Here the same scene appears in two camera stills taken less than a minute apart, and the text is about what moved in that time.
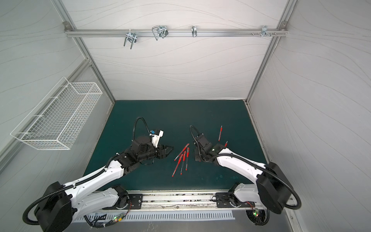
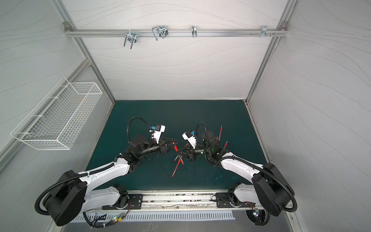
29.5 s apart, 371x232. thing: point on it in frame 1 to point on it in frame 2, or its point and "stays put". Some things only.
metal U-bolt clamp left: [130, 36] stays put
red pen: [184, 157] to [186, 145]
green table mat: [229, 122] stays put
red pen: [221, 129] stays put
